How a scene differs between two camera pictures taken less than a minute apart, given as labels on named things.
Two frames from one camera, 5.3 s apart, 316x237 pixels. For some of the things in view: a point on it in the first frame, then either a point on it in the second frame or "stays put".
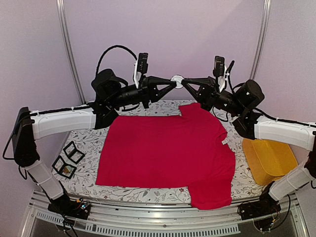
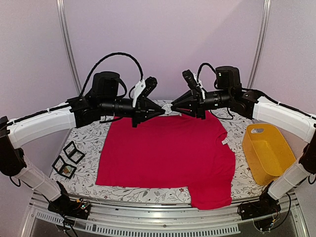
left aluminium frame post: [65, 37] stays put
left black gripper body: [145, 93] → [110, 108]
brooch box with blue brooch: [74, 155] stays put
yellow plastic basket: [268, 161] stays put
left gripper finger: [159, 94] → [146, 117]
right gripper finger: [208, 81] → [187, 97]
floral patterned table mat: [78, 170] stays put
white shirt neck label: [225, 141] stays put
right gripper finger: [194, 93] → [184, 110]
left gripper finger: [153, 81] → [152, 107]
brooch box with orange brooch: [63, 168] stays put
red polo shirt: [191, 150] stays put
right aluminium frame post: [262, 39] stays put
